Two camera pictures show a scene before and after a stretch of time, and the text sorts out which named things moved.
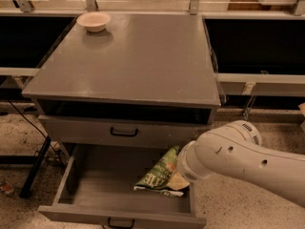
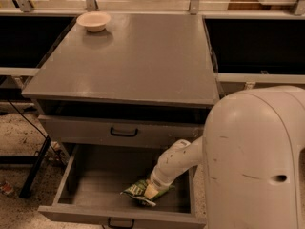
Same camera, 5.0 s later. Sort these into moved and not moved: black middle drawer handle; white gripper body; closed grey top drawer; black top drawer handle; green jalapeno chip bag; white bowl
Moved: green jalapeno chip bag; white gripper body
Not moved: white bowl; black top drawer handle; black middle drawer handle; closed grey top drawer
